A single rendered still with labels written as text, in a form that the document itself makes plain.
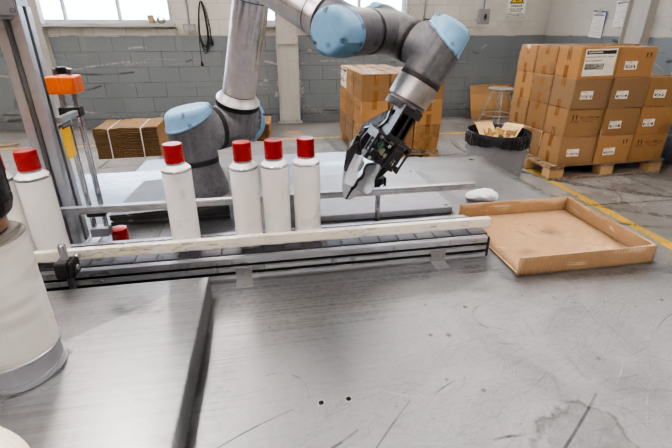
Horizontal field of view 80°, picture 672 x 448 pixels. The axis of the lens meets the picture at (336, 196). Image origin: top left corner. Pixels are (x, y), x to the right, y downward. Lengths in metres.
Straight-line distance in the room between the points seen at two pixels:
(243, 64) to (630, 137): 3.93
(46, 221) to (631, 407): 0.92
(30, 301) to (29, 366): 0.08
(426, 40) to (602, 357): 0.55
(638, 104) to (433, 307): 3.89
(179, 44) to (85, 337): 5.66
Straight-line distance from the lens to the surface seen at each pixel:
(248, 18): 1.03
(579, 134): 4.16
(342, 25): 0.64
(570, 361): 0.71
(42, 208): 0.85
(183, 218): 0.78
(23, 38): 0.94
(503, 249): 0.94
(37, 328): 0.60
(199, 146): 1.05
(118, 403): 0.56
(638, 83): 4.40
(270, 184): 0.74
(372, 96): 3.93
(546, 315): 0.78
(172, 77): 6.24
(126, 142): 4.85
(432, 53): 0.72
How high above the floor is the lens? 1.27
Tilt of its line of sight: 22 degrees down
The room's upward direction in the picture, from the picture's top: straight up
